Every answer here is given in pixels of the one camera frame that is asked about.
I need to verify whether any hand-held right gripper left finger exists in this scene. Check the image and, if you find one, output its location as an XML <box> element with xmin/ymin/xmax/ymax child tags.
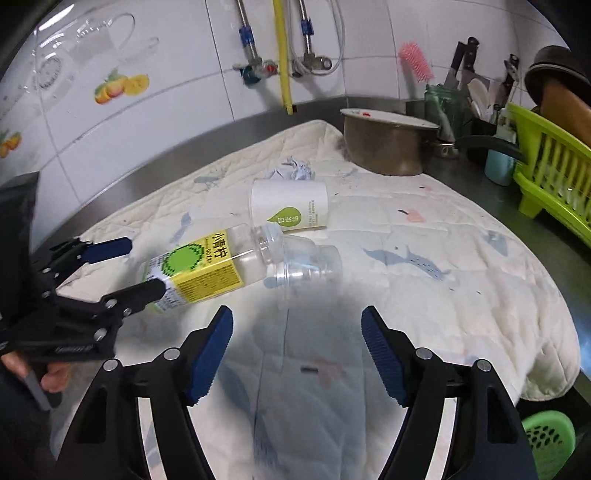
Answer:
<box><xmin>55</xmin><ymin>305</ymin><xmax>234</xmax><ymax>480</ymax></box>

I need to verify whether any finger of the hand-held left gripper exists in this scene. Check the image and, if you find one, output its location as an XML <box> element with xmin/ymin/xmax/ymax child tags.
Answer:
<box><xmin>55</xmin><ymin>280</ymin><xmax>170</xmax><ymax>326</ymax></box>
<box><xmin>34</xmin><ymin>237</ymin><xmax>136</xmax><ymax>278</ymax></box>

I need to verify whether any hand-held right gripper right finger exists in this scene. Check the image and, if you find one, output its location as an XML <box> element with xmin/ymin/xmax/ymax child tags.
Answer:
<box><xmin>361</xmin><ymin>305</ymin><xmax>539</xmax><ymax>480</ymax></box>

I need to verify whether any clear bottle with yellow label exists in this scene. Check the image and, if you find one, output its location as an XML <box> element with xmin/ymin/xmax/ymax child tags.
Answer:
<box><xmin>141</xmin><ymin>223</ymin><xmax>287</xmax><ymax>315</ymax></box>

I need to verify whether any clear plastic cup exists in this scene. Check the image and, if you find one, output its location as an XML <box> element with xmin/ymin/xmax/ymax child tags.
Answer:
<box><xmin>263</xmin><ymin>237</ymin><xmax>343</xmax><ymax>292</ymax></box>

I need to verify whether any white paper cup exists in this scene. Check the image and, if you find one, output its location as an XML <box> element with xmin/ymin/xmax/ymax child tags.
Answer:
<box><xmin>250</xmin><ymin>179</ymin><xmax>329</xmax><ymax>232</ymax></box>

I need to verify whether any green plastic waste basket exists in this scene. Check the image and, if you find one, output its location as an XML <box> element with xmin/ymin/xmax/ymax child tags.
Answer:
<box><xmin>522</xmin><ymin>411</ymin><xmax>577</xmax><ymax>468</ymax></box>

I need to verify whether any paper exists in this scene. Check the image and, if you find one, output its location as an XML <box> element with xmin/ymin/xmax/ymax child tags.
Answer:
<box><xmin>268</xmin><ymin>156</ymin><xmax>317</xmax><ymax>182</ymax></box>

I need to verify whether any person's left hand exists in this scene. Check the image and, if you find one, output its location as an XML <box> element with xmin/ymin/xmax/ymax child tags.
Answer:
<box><xmin>0</xmin><ymin>351</ymin><xmax>71</xmax><ymax>394</ymax></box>

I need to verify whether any white quilted blanket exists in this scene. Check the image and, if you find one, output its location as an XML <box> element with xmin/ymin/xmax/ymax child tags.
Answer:
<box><xmin>58</xmin><ymin>119</ymin><xmax>581</xmax><ymax>480</ymax></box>

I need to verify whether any metal pot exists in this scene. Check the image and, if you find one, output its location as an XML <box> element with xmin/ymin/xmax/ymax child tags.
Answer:
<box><xmin>339</xmin><ymin>107</ymin><xmax>525</xmax><ymax>177</ymax></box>

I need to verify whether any light blue cup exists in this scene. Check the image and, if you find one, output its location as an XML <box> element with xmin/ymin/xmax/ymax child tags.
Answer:
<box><xmin>485</xmin><ymin>138</ymin><xmax>518</xmax><ymax>186</ymax></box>

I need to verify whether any metal water valve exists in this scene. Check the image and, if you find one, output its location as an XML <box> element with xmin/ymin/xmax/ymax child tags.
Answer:
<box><xmin>291</xmin><ymin>52</ymin><xmax>333</xmax><ymax>76</ymax></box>
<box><xmin>233</xmin><ymin>58</ymin><xmax>280</xmax><ymax>86</ymax></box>

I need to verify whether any black utensil holder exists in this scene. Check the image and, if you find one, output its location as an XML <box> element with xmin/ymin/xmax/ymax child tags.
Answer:
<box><xmin>464</xmin><ymin>111</ymin><xmax>499</xmax><ymax>139</ymax></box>

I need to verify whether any green glass jar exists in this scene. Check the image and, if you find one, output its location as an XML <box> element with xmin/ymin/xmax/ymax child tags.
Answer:
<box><xmin>425</xmin><ymin>83</ymin><xmax>467</xmax><ymax>139</ymax></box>

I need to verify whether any green dish rack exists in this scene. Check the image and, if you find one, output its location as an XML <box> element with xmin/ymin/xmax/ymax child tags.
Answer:
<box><xmin>505</xmin><ymin>102</ymin><xmax>591</xmax><ymax>247</ymax></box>

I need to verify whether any white spatula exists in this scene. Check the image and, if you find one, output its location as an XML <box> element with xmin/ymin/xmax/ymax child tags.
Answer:
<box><xmin>466</xmin><ymin>78</ymin><xmax>493</xmax><ymax>116</ymax></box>

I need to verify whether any pink bottle brush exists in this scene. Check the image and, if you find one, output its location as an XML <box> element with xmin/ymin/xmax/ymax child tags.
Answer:
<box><xmin>399</xmin><ymin>41</ymin><xmax>455</xmax><ymax>141</ymax></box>

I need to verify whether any brown bowl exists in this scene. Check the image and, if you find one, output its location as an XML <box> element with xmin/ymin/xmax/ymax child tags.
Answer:
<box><xmin>540</xmin><ymin>76</ymin><xmax>591</xmax><ymax>145</ymax></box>

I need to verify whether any yellow hose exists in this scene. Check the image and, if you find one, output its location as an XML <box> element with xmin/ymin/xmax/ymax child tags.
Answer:
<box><xmin>272</xmin><ymin>0</ymin><xmax>297</xmax><ymax>116</ymax></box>

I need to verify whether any black handled knife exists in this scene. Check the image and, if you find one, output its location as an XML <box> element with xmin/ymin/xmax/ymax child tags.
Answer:
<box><xmin>459</xmin><ymin>37</ymin><xmax>481</xmax><ymax>75</ymax></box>
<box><xmin>443</xmin><ymin>41</ymin><xmax>468</xmax><ymax>89</ymax></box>

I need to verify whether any black handled kitchen tool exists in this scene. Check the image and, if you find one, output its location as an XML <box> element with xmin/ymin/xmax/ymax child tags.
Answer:
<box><xmin>503</xmin><ymin>54</ymin><xmax>520</xmax><ymax>105</ymax></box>

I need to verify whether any white cable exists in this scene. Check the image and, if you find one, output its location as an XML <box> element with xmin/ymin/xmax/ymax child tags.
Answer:
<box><xmin>323</xmin><ymin>0</ymin><xmax>347</xmax><ymax>75</ymax></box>

